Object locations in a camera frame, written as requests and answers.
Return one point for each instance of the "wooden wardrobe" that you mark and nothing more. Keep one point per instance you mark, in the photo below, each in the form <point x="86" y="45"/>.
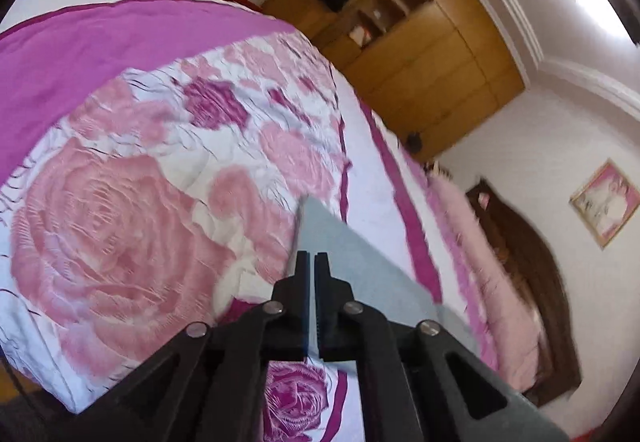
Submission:
<point x="450" y="72"/>

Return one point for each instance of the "grey-green pants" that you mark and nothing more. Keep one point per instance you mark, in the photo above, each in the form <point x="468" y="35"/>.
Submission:
<point x="360" y="262"/>

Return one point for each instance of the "brown wooden headboard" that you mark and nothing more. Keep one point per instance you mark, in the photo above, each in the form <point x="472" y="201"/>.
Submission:
<point x="545" y="272"/>

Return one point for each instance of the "framed wall picture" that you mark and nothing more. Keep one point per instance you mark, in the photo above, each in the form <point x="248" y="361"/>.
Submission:
<point x="607" y="202"/>

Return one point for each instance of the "small black object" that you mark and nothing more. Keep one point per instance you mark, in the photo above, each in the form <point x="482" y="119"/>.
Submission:
<point x="414" y="140"/>

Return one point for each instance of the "pink floral bedspread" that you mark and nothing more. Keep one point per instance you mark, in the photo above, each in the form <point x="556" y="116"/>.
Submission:
<point x="125" y="222"/>

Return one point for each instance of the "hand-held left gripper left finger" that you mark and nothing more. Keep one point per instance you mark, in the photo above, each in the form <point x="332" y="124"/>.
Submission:
<point x="303" y="302"/>

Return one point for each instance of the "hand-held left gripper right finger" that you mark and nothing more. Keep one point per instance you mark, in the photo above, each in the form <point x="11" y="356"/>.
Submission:
<point x="320" y="302"/>

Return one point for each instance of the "white box in wardrobe niche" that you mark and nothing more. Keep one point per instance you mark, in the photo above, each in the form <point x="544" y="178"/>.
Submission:
<point x="360" y="36"/>

